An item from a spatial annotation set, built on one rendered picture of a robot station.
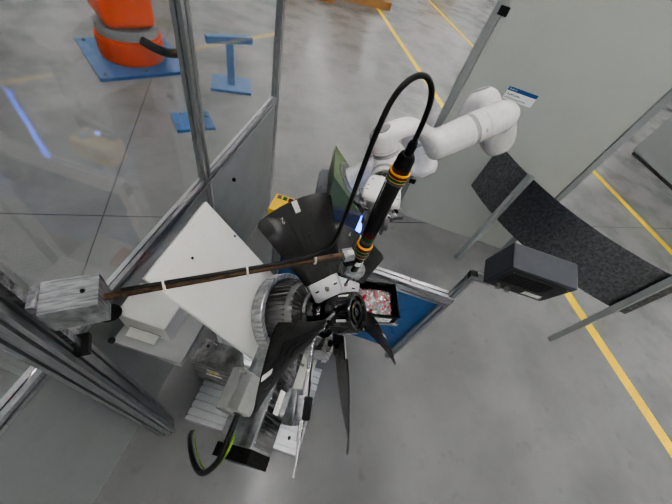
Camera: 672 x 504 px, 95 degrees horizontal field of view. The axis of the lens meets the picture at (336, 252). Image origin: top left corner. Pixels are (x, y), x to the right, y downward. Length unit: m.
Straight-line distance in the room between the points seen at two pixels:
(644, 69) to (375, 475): 2.77
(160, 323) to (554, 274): 1.39
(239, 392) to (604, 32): 2.50
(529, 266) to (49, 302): 1.36
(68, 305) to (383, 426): 1.78
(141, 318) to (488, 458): 2.07
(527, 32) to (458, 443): 2.47
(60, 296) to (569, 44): 2.55
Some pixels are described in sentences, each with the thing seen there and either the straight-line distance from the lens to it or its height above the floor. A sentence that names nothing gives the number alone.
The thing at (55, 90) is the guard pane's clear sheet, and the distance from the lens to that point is 0.91.
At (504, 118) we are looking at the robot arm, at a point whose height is 1.65.
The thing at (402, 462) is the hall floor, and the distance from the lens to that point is 2.17.
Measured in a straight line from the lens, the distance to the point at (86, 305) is 0.73.
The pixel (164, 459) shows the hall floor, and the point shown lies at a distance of 2.05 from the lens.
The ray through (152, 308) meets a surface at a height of 0.97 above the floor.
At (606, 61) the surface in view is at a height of 1.60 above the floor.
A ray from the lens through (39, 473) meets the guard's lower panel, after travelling 1.49.
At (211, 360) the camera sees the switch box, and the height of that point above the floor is 0.84.
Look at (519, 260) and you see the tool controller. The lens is 1.33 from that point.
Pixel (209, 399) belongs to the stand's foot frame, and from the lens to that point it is 1.97.
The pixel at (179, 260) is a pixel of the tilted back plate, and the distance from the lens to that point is 0.82.
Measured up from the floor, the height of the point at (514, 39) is 1.55.
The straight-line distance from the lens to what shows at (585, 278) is 2.68.
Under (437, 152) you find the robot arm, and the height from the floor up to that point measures 1.55.
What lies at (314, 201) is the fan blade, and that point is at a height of 1.42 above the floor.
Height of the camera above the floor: 2.00
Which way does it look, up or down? 51 degrees down
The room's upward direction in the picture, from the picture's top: 20 degrees clockwise
